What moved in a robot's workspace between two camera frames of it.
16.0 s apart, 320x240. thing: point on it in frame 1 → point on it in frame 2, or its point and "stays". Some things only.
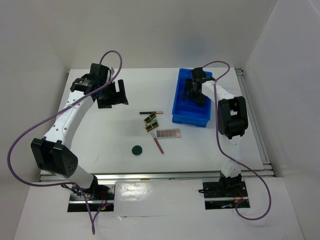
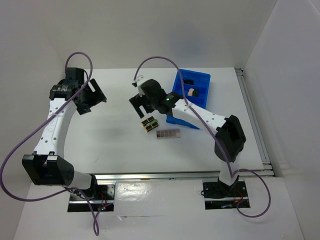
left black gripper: [122, 99] → [96, 97]
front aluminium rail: [167, 176] stays
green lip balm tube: [152, 121] stays
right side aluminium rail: [254, 122] stays
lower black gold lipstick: [151, 126] stays
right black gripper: [189, 86] → [137, 101]
